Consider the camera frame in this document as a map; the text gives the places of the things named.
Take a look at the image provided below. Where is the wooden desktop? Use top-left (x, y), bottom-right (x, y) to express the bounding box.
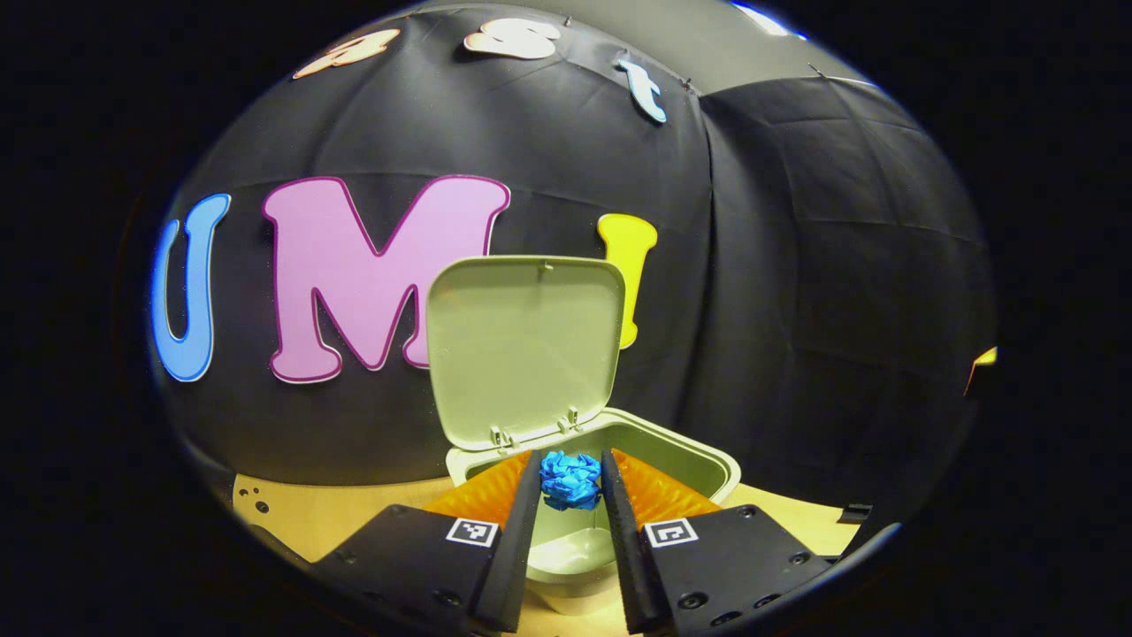
top-left (232, 473), bottom-right (863, 637)

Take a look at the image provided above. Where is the black backdrop cloth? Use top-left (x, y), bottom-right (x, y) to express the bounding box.
top-left (150, 4), bottom-right (998, 532)

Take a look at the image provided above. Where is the pale green desktop garbage bin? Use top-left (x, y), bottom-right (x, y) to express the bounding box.
top-left (425, 255), bottom-right (742, 617)

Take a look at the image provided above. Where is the blue paper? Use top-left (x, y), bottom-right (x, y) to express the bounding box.
top-left (539, 449), bottom-right (604, 512)

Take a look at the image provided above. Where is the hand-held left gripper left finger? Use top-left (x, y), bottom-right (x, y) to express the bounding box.
top-left (308, 449), bottom-right (544, 634)

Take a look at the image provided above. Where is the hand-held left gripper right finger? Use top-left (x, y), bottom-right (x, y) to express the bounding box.
top-left (600, 448), bottom-right (839, 636)

